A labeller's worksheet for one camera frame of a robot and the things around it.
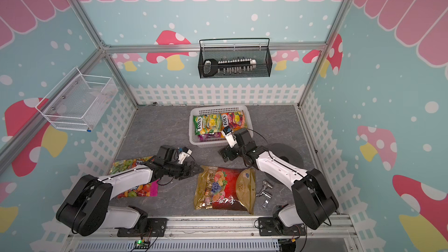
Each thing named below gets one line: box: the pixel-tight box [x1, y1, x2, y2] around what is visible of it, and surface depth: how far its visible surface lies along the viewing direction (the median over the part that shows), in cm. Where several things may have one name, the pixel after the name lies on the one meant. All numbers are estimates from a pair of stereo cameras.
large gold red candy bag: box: [194, 165, 257, 215], surface depth 83 cm
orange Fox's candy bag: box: [220, 110, 247, 132], surface depth 103 cm
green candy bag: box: [193, 113, 223, 135], surface depth 101 cm
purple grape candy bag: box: [197, 132, 222, 142], surface depth 102 cm
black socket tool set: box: [203, 58, 257, 77], surface depth 91 cm
